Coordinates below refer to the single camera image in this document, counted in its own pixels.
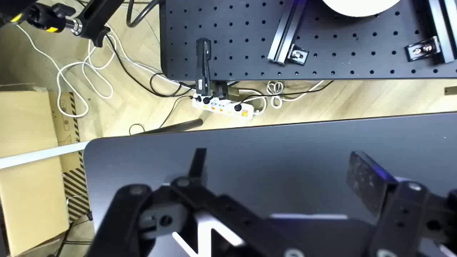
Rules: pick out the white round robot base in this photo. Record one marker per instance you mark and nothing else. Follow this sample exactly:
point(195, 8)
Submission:
point(359, 8)

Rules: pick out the black perforated breadboard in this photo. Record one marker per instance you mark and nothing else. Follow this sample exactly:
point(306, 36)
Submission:
point(238, 44)

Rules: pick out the black plug adapter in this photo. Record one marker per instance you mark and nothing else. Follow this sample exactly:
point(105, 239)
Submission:
point(204, 62)

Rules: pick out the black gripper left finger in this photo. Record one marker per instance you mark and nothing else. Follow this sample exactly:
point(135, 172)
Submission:
point(129, 215)

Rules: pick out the aluminium extrusion rail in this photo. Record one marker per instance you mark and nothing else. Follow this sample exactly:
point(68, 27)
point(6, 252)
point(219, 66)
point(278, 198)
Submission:
point(286, 29)
point(443, 24)

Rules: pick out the white power strip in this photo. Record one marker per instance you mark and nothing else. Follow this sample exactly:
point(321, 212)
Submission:
point(223, 106)

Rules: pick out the cardboard box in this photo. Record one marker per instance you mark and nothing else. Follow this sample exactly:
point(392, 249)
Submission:
point(26, 181)

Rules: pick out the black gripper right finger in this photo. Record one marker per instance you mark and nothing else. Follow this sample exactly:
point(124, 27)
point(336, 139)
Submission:
point(405, 215)

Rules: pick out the white flat bar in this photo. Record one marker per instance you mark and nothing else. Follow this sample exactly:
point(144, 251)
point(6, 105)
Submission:
point(44, 155)

